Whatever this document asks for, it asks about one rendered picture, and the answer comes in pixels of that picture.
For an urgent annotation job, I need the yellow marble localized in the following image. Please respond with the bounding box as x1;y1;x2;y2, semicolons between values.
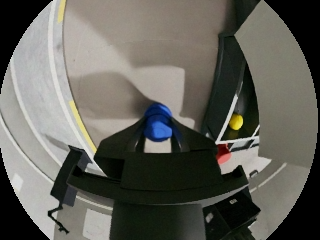
228;113;243;129

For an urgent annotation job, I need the blue plug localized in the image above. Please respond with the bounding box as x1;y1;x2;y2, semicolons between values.
144;103;172;142

